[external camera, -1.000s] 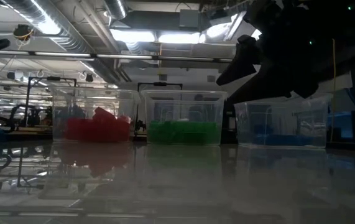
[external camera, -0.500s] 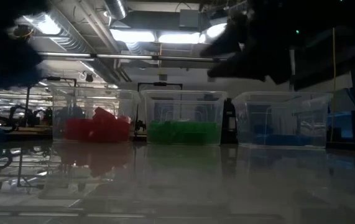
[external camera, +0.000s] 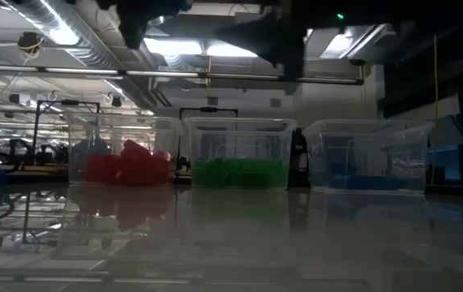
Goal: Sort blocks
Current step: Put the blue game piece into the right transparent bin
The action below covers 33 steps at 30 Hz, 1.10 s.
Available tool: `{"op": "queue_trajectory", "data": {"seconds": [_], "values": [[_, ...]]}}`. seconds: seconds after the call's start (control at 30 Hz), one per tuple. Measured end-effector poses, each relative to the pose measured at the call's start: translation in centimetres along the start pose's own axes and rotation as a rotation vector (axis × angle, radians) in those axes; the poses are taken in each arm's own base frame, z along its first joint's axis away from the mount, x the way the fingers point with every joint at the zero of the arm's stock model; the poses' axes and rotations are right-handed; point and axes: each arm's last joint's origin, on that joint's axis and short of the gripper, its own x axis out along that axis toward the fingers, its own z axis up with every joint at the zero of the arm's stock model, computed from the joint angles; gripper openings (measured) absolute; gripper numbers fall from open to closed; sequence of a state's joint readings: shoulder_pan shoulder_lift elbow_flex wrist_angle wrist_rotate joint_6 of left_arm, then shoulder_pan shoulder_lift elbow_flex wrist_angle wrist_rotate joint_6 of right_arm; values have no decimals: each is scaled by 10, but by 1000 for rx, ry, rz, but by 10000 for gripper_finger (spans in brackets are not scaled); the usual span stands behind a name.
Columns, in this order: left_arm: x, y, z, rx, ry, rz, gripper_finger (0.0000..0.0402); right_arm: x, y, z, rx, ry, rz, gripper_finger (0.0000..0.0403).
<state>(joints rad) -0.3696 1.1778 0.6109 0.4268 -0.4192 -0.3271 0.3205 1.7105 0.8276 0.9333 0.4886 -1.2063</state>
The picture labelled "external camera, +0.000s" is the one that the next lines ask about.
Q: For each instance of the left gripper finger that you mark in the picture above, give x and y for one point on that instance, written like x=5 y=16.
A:
x=132 y=32

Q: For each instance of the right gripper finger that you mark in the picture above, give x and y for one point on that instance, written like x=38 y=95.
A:
x=259 y=38

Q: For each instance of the green toy block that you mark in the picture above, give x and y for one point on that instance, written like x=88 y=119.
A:
x=241 y=174
x=274 y=174
x=206 y=174

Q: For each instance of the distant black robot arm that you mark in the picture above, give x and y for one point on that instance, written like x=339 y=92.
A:
x=44 y=154

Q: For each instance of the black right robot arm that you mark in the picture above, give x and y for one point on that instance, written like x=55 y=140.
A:
x=377 y=12

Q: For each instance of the grey ceiling box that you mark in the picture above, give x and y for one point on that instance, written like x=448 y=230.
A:
x=247 y=17

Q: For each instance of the ceiling light panel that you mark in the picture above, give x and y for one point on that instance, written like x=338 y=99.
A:
x=227 y=50
x=174 y=48

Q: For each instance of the clear plastic bin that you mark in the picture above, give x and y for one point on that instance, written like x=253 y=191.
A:
x=162 y=130
x=239 y=130
x=369 y=138

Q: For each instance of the person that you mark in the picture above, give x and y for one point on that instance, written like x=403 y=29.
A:
x=93 y=142

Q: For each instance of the black yellow device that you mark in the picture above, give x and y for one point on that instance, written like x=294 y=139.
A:
x=183 y=166

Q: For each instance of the black overhead frame bar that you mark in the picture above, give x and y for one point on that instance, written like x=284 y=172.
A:
x=93 y=72

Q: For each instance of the wall vent grille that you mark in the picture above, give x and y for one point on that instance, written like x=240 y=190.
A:
x=275 y=102

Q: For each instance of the silver ventilation duct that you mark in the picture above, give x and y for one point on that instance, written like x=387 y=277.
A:
x=58 y=34

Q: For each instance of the distant black rig frame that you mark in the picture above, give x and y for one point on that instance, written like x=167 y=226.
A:
x=208 y=109
x=69 y=102

